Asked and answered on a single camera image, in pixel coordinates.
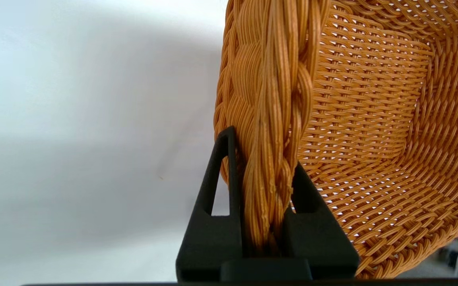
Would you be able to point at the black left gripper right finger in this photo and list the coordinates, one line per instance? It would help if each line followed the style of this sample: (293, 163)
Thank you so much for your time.
(316, 242)

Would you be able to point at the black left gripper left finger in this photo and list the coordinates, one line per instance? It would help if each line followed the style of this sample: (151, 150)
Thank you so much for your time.
(213, 242)

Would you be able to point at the orange woven wicker basket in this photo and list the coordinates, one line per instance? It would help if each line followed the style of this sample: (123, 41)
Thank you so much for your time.
(372, 99)

